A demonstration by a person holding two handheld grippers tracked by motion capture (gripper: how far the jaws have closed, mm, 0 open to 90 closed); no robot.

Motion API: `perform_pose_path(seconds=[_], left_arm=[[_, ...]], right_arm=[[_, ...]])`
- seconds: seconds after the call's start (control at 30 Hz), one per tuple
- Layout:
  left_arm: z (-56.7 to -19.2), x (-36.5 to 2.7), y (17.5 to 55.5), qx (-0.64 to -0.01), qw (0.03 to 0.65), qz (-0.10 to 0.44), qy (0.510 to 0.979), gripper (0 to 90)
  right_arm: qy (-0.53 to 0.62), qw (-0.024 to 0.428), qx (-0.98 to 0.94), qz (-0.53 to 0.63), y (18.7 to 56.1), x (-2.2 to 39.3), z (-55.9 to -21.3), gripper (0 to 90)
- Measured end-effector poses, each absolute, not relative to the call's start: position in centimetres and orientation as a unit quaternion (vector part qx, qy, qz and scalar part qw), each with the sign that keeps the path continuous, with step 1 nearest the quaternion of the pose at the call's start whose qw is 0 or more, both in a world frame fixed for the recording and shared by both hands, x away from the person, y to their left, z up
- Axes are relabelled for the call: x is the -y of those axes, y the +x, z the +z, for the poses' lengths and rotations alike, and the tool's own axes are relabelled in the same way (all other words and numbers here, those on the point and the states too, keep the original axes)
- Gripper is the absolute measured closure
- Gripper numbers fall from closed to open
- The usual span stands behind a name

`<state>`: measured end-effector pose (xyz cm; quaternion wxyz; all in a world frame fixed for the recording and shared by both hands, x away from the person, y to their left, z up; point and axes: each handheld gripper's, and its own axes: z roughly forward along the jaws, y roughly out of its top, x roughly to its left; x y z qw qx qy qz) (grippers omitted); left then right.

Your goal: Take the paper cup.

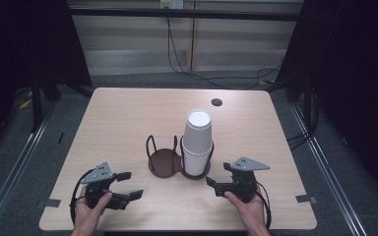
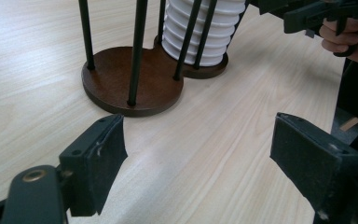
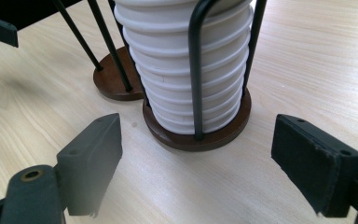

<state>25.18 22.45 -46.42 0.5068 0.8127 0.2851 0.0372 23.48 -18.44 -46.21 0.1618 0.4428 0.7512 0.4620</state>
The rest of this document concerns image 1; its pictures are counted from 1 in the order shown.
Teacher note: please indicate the vertical wooden wall strip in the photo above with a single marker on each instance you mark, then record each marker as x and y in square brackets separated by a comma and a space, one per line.
[193, 36]

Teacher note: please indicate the white wall socket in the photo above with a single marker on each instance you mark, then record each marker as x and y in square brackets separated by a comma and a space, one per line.
[172, 4]

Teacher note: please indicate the black metal stand leg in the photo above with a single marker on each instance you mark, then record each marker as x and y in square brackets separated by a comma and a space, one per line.
[36, 108]

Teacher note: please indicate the dark curtain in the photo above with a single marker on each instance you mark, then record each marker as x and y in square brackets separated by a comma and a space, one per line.
[23, 49]
[354, 82]

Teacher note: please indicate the black horizontal bar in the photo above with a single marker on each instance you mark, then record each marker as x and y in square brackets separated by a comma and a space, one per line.
[183, 13]

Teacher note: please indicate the person's left hand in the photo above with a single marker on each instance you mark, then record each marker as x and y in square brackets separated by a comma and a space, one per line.
[87, 216]

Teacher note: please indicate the black round table grommet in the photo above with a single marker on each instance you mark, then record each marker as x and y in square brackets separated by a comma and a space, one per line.
[216, 102]

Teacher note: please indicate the stack of white paper cups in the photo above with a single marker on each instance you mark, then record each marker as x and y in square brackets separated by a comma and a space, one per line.
[197, 141]

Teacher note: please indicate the person's right hand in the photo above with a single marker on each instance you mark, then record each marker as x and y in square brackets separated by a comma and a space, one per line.
[251, 214]

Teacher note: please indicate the metal floor rail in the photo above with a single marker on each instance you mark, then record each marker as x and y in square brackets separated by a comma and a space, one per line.
[328, 164]
[16, 164]

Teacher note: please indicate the yellow floor marker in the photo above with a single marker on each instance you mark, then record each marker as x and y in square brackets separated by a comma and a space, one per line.
[25, 104]

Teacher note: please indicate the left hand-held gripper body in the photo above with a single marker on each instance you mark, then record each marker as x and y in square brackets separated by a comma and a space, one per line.
[95, 175]

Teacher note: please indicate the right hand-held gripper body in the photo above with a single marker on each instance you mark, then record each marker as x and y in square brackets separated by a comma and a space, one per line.
[242, 183]

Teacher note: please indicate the small black tape strip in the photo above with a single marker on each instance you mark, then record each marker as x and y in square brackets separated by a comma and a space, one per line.
[61, 137]

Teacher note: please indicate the grey tape piece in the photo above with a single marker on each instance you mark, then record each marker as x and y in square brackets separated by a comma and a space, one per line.
[49, 203]
[305, 198]

